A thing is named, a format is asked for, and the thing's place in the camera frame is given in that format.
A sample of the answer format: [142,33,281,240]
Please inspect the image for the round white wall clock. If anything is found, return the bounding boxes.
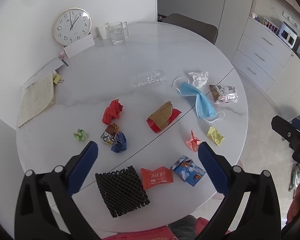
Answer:
[52,7,92,47]

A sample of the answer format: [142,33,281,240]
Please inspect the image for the white paper sheet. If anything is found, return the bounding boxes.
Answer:
[22,57,64,88]

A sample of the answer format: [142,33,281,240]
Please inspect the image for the white countertop appliance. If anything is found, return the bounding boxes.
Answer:
[279,21,298,46]

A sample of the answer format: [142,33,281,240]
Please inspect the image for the white drawer cabinet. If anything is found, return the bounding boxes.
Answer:
[231,17,300,110]

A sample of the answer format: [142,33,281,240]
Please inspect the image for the dark blue crumpled paper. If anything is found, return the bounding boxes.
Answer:
[111,132,127,153]

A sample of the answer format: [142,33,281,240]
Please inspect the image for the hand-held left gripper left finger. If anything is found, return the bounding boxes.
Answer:
[14,141,100,240]

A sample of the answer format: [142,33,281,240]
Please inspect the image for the white card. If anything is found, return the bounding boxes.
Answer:
[64,34,95,59]

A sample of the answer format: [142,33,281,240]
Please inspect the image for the brown and red paper wrapper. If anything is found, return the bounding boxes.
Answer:
[146,101,182,133]

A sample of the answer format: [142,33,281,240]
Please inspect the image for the pink crumpled paper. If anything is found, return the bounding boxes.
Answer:
[186,129,200,153]

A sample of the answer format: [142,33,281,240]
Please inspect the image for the blue printed folded paper box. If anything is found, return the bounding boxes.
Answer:
[170,155,207,187]

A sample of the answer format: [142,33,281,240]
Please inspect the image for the clear glass mug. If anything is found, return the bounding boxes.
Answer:
[107,21,129,45]

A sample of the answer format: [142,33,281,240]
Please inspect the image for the green crumpled paper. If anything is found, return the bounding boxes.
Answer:
[73,128,89,143]

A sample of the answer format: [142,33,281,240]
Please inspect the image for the clear plastic bottle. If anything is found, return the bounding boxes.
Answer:
[129,69,167,92]

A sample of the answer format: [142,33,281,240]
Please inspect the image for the silver snack wrapper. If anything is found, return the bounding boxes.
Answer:
[209,84,238,105]

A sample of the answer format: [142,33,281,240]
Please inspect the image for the white crumpled tissue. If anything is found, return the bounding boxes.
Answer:
[188,71,208,88]

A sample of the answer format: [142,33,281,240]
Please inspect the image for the person's red patterned clothing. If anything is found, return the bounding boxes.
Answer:
[100,216,230,240]

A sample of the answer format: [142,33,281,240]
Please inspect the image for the grey chair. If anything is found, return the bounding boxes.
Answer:
[162,13,219,45]

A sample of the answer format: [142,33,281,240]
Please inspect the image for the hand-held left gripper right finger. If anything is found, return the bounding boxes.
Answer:
[195,142,283,240]

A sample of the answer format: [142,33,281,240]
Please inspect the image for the grey cloth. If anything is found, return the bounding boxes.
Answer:
[167,215,198,240]

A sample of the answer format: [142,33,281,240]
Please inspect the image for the black foam net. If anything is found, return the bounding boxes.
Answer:
[95,165,151,218]

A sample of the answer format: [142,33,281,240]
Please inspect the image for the orange snack packet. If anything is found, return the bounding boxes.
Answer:
[140,166,174,190]

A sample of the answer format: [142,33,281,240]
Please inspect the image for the yellow crumpled paper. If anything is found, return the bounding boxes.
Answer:
[207,126,225,147]

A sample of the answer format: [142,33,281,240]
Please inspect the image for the white mug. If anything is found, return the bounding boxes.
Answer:
[95,22,110,40]

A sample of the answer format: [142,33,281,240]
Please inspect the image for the tall white cabinet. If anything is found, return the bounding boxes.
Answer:
[156,0,258,63]

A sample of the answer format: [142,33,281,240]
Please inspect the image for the cream lined notebook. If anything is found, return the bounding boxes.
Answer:
[17,73,55,128]

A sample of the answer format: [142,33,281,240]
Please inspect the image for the small countertop rack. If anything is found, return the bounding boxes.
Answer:
[262,17,279,34]

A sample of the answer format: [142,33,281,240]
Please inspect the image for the blue face mask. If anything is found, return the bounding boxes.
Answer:
[172,77,226,123]

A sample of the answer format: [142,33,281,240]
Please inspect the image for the person's right forearm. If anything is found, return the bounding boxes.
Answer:
[287,182,300,227]

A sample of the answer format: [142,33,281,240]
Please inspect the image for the red paper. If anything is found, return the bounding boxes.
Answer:
[102,99,124,125]

